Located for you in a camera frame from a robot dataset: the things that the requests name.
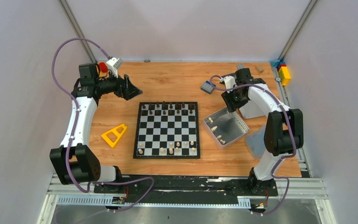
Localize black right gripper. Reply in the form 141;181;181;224
221;86;248;113

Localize metal tin box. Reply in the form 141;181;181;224
203;107;250;149

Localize black white chessboard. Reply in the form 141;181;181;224
133;102;201;159

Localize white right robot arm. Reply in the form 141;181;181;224
219;68;304;195

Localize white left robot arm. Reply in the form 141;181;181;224
49;60;142;193

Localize blue grey toy brick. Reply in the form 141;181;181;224
200;81;216;94

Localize coloured toy cylinders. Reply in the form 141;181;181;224
98;62;108;73

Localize small wooden block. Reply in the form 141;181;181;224
255;65;264;74

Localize yellow triangular plastic stand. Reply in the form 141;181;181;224
101;124;128;148

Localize blue plastic bag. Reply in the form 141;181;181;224
245;125;266;159

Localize coloured toy brick stack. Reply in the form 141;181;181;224
269;60;291;86

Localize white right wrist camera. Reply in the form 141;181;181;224
220;75;236;92

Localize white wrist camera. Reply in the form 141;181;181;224
220;75;236;92
106;57;123;78

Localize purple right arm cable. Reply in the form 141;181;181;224
209;75;297;217

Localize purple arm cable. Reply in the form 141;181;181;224
51;37;156;213
209;75;297;217

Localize grey brick baseplate with post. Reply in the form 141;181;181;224
236;63;244;70

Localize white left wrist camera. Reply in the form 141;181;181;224
106;57;123;78

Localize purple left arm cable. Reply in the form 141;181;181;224
51;37;156;213

